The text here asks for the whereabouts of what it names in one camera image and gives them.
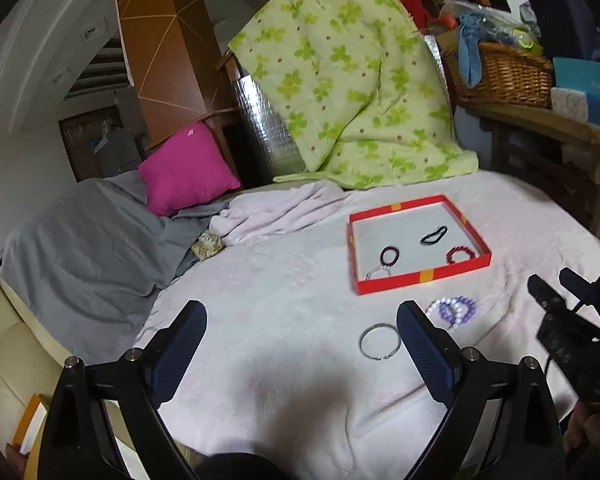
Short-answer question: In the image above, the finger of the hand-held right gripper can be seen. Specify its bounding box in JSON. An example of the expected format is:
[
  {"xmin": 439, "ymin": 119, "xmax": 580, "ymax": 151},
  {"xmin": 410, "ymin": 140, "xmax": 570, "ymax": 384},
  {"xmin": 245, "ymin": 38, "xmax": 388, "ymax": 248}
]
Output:
[
  {"xmin": 527, "ymin": 273, "xmax": 600, "ymax": 339},
  {"xmin": 558, "ymin": 267, "xmax": 600, "ymax": 312}
]

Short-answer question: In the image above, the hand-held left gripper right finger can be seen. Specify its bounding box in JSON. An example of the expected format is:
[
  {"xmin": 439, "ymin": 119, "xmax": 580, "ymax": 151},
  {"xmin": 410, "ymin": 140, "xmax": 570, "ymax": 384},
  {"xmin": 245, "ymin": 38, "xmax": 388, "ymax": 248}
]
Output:
[{"xmin": 396, "ymin": 300, "xmax": 567, "ymax": 480}]

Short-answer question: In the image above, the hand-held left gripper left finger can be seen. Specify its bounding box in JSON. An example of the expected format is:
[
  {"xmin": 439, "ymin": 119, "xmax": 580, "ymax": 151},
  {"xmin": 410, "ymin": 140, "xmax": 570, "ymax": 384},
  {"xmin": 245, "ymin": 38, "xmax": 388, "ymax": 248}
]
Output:
[{"xmin": 40, "ymin": 300, "xmax": 209, "ymax": 480}]

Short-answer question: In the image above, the purple bead bracelet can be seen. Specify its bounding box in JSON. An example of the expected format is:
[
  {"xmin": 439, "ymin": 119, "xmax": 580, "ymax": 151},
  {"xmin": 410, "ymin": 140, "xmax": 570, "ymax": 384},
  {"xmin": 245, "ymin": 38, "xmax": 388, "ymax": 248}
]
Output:
[{"xmin": 432, "ymin": 297, "xmax": 479, "ymax": 325}]

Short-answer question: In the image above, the silver metal bangle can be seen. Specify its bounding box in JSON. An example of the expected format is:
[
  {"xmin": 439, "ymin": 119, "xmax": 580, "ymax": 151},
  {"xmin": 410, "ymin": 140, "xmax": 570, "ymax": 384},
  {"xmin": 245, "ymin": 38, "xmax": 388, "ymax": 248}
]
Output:
[{"xmin": 358, "ymin": 323, "xmax": 401, "ymax": 361}]

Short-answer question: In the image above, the red shallow box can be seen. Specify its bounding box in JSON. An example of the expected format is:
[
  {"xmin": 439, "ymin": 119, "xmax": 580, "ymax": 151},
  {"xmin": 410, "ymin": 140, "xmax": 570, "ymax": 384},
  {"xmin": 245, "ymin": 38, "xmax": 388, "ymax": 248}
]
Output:
[{"xmin": 348, "ymin": 194, "xmax": 492, "ymax": 297}]

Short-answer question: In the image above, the person's right hand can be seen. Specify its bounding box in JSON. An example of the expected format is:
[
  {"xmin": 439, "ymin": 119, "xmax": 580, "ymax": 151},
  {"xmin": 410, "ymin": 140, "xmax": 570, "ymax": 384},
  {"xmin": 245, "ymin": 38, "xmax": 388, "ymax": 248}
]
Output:
[{"xmin": 561, "ymin": 402, "xmax": 600, "ymax": 457}]

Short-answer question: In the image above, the small patterned cloth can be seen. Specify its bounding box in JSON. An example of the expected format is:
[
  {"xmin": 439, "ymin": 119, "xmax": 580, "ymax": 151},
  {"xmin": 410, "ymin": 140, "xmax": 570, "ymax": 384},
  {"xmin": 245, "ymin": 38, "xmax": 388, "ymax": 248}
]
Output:
[{"xmin": 189, "ymin": 229, "xmax": 226, "ymax": 261}]

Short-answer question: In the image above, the grey blanket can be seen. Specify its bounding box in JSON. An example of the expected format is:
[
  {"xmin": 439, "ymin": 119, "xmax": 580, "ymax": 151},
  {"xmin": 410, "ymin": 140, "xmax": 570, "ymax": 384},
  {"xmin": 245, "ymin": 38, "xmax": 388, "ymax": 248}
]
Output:
[{"xmin": 0, "ymin": 170, "xmax": 242, "ymax": 357}]

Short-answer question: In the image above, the orange flat box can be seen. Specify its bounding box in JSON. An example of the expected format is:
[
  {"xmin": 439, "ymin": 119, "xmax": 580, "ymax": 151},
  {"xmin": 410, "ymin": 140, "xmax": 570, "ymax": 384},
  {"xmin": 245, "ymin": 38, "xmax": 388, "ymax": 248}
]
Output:
[{"xmin": 12, "ymin": 392, "xmax": 51, "ymax": 457}]

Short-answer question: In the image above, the wooden side table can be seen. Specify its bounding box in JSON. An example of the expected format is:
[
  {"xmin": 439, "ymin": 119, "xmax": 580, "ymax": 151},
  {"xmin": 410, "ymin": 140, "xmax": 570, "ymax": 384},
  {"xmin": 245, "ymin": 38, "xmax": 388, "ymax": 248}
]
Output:
[{"xmin": 454, "ymin": 102, "xmax": 600, "ymax": 252}]

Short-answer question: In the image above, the magenta pillow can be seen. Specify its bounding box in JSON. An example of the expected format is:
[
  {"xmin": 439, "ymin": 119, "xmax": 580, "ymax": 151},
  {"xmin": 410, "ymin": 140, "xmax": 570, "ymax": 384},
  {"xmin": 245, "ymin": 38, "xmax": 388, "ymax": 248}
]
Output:
[{"xmin": 137, "ymin": 122, "xmax": 243, "ymax": 217}]

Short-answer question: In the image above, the cream sofa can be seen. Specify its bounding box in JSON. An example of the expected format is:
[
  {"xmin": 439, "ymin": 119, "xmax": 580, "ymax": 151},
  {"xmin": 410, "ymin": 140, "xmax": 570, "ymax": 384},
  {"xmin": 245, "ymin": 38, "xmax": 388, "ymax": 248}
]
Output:
[{"xmin": 0, "ymin": 280, "xmax": 147, "ymax": 480}]

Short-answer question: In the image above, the white patterned box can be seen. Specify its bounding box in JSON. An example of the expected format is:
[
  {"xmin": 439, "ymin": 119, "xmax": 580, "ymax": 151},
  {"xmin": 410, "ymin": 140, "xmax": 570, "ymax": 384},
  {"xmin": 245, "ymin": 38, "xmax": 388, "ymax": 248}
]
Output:
[{"xmin": 549, "ymin": 86, "xmax": 600, "ymax": 134}]

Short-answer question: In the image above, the blue cardboard box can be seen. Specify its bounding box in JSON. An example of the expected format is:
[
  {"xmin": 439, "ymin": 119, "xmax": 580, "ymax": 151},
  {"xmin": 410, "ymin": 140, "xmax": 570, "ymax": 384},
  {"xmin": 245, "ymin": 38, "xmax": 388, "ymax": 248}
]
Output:
[{"xmin": 552, "ymin": 56, "xmax": 600, "ymax": 102}]

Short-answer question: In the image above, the brown wicker cabinet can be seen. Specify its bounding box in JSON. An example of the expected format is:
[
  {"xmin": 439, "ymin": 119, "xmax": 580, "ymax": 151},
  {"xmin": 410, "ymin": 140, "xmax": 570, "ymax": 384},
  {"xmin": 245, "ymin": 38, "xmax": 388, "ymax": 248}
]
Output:
[{"xmin": 57, "ymin": 104, "xmax": 146, "ymax": 184}]

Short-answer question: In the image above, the wicker basket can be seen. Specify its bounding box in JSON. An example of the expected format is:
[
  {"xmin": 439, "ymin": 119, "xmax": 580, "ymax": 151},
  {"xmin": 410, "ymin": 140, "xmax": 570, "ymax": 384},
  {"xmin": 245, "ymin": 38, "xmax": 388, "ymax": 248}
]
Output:
[{"xmin": 439, "ymin": 41, "xmax": 555, "ymax": 109}]

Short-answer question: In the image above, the blue cloth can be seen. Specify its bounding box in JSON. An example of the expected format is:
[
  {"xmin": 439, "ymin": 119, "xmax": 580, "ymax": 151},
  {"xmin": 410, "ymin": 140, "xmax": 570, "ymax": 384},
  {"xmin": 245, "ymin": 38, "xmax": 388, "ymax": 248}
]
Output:
[{"xmin": 457, "ymin": 12, "xmax": 501, "ymax": 89}]

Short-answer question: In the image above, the clear plastic bag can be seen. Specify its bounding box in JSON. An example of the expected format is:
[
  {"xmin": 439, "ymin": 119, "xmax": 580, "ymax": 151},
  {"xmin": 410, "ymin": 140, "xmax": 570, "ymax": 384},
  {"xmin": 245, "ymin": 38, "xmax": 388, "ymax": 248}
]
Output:
[{"xmin": 437, "ymin": 0, "xmax": 546, "ymax": 56}]

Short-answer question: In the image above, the dark bag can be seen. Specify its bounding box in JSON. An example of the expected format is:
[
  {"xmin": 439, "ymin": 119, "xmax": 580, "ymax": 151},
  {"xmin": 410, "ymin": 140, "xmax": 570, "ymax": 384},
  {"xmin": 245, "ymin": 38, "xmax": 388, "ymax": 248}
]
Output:
[{"xmin": 519, "ymin": 0, "xmax": 600, "ymax": 64}]

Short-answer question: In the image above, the orange wooden panel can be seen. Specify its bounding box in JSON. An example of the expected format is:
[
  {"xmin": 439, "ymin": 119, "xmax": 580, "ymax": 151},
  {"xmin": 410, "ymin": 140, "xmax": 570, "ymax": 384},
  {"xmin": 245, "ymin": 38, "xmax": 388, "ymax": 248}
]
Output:
[{"xmin": 114, "ymin": 0, "xmax": 217, "ymax": 149}]

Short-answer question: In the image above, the green floral quilt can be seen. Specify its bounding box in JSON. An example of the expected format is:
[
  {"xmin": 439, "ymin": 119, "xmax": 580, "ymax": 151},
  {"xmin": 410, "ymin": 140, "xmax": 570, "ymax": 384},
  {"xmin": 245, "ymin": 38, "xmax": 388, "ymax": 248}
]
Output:
[{"xmin": 228, "ymin": 0, "xmax": 481, "ymax": 191}]

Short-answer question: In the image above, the clear white bead bracelet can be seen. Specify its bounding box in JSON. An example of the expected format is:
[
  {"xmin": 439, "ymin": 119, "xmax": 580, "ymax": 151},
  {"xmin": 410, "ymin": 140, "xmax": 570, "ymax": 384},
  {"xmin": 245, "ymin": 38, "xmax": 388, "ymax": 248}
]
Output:
[{"xmin": 364, "ymin": 262, "xmax": 395, "ymax": 281}]

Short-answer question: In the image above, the red bead bracelet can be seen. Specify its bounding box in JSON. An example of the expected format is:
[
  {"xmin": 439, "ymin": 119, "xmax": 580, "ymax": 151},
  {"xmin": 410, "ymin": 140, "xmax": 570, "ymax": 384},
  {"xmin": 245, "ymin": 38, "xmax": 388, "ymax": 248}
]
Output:
[{"xmin": 444, "ymin": 244, "xmax": 476, "ymax": 266}]

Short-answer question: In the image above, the black oval hair tie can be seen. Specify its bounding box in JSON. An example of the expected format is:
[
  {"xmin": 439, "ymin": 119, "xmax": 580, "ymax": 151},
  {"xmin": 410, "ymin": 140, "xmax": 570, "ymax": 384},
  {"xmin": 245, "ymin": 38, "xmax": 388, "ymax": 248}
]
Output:
[{"xmin": 419, "ymin": 226, "xmax": 449, "ymax": 247}]

